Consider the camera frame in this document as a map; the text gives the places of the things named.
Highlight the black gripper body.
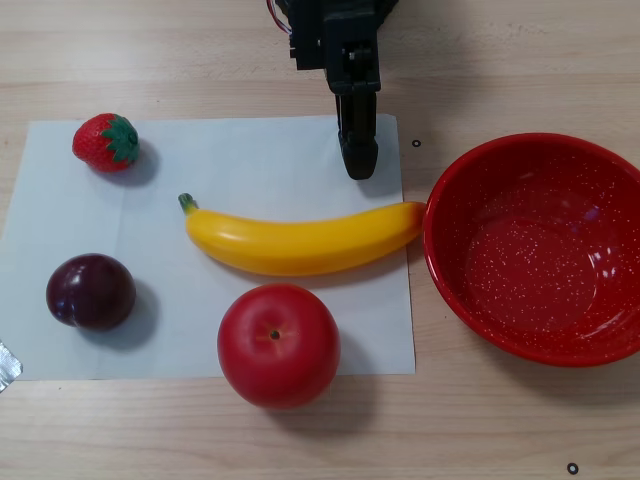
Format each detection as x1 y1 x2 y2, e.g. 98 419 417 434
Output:
287 0 384 96

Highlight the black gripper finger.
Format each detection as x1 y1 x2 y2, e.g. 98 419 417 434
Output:
345 91 380 182
334 93 352 161

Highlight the yellow plastic banana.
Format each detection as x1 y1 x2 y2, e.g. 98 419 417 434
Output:
177 192 428 278

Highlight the red speckled enamel bowl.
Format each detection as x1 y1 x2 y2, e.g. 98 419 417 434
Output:
422 132 640 369

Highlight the white paper sheet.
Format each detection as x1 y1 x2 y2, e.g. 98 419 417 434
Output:
0 114 417 382

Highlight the red plastic apple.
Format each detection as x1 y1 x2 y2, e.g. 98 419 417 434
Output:
216 283 342 411

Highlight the red plastic strawberry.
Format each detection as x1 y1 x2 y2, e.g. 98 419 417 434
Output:
71 112 141 174

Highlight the dark purple plastic plum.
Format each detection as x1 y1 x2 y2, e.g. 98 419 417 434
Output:
45 253 137 332

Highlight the gripper motor servo cable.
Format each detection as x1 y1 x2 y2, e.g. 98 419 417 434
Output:
266 0 294 36

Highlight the silver duct tape piece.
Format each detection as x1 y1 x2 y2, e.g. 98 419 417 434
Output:
0 339 24 394

